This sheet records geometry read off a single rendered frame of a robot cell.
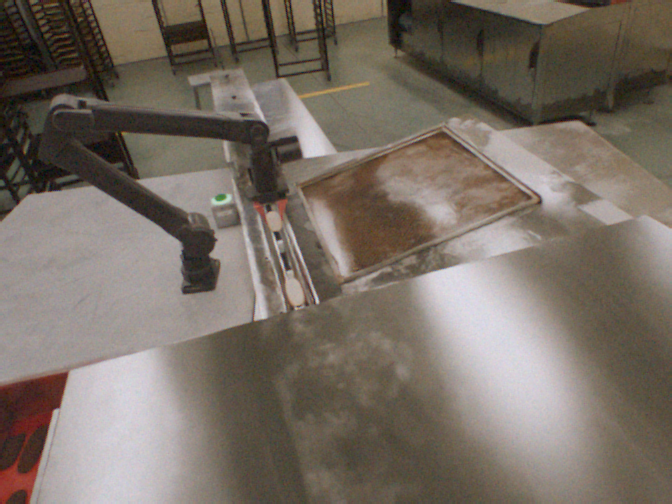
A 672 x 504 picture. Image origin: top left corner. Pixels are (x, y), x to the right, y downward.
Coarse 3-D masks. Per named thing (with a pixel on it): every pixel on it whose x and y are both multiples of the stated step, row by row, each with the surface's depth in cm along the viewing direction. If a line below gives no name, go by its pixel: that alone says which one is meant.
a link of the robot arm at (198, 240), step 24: (72, 96) 98; (48, 120) 92; (48, 144) 94; (72, 144) 97; (72, 168) 99; (96, 168) 101; (120, 192) 106; (144, 192) 108; (144, 216) 110; (168, 216) 112; (192, 240) 115
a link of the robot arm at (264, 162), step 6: (270, 144) 115; (252, 150) 114; (258, 150) 114; (264, 150) 114; (270, 150) 115; (276, 150) 115; (252, 156) 114; (258, 156) 113; (264, 156) 114; (270, 156) 115; (276, 156) 116; (252, 162) 115; (258, 162) 114; (264, 162) 115; (270, 162) 116; (252, 168) 116; (258, 168) 115; (264, 168) 115; (270, 168) 116
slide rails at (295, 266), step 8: (264, 208) 148; (272, 208) 147; (264, 224) 140; (272, 232) 136; (280, 232) 136; (272, 240) 133; (288, 240) 132; (272, 248) 129; (288, 248) 129; (280, 256) 126; (288, 256) 126; (280, 264) 123; (296, 264) 122; (280, 272) 120; (296, 272) 120; (280, 280) 118; (304, 280) 116; (304, 288) 114; (304, 296) 112; (288, 304) 110; (304, 304) 109; (312, 304) 109
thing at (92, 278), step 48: (48, 192) 184; (96, 192) 179; (192, 192) 169; (0, 240) 157; (48, 240) 153; (96, 240) 150; (144, 240) 146; (240, 240) 140; (0, 288) 134; (48, 288) 132; (96, 288) 129; (144, 288) 127; (240, 288) 122; (0, 336) 117; (48, 336) 115; (96, 336) 113; (144, 336) 111; (192, 336) 110
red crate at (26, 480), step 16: (32, 416) 96; (48, 416) 95; (16, 432) 93; (32, 432) 92; (0, 448) 90; (16, 464) 87; (0, 480) 85; (16, 480) 84; (32, 480) 84; (0, 496) 82
